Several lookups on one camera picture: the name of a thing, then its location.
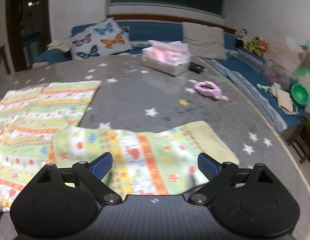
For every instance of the colourful pinwheel toy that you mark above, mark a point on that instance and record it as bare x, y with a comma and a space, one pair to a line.
304, 67

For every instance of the pink tissue pack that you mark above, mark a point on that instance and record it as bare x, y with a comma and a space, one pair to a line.
172, 58

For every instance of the yellow plush toy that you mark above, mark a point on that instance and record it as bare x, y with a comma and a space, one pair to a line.
252, 44

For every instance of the pink fabric hair band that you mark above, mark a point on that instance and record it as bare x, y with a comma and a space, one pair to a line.
208, 89

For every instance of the panda plush toy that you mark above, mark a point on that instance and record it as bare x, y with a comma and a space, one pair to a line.
241, 38

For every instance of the black small device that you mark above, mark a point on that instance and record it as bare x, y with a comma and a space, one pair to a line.
196, 68

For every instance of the green plastic bowl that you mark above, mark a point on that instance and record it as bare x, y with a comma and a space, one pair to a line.
299, 94

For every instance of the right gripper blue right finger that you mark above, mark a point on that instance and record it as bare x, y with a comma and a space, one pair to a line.
219, 175

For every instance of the cream cloth on sofa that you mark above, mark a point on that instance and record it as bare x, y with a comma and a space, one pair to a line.
62, 45

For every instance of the butterfly print pillow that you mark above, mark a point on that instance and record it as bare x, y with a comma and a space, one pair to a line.
101, 39

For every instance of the grey star patterned table cover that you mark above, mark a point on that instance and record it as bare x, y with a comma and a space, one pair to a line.
139, 99

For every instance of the beige folded cloth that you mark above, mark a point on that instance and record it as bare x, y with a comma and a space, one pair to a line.
284, 100

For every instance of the clear plastic toy box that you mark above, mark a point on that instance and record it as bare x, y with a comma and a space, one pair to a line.
276, 73

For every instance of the grey plain pillow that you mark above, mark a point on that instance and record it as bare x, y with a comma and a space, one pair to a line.
203, 41

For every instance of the colourful patterned children's jacket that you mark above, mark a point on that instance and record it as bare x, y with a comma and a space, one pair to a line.
40, 125

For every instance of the orange fox plush toy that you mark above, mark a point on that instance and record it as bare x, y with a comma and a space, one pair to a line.
261, 46

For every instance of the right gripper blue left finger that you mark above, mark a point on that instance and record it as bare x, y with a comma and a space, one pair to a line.
90, 177

